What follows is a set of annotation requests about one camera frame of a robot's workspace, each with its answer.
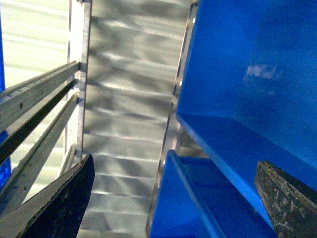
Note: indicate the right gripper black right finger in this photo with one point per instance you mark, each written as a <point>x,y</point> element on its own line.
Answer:
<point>290,204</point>

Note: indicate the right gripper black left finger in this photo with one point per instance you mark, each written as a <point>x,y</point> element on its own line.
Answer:
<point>57,210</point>

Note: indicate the left blue plastic bin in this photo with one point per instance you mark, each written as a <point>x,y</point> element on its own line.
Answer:
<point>196,200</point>

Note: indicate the blue plastic bin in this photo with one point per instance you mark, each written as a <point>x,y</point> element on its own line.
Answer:
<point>249,91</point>
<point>196,200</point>

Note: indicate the middle blue plastic bin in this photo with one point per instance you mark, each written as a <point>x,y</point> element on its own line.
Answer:
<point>249,91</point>

